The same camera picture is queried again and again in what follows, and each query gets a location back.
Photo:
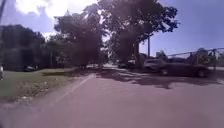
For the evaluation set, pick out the large dark tree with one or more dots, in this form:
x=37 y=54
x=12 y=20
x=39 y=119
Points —
x=133 y=30

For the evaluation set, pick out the pole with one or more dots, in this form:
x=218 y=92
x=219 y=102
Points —
x=148 y=45

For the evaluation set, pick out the grey parked car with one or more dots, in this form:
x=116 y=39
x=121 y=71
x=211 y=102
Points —
x=154 y=64

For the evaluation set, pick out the grey asphalt road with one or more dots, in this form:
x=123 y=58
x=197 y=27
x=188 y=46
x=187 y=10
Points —
x=133 y=103

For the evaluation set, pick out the row of trees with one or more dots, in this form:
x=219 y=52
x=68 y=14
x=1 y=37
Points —
x=50 y=46

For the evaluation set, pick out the dark parked car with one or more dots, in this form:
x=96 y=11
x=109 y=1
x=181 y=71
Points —
x=185 y=69

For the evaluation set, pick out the dark vehicle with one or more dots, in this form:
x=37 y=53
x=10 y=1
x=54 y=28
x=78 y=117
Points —
x=29 y=68

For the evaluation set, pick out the grass verge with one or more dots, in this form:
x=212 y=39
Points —
x=26 y=81

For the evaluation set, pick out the metal fence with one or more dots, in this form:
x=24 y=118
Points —
x=200 y=56

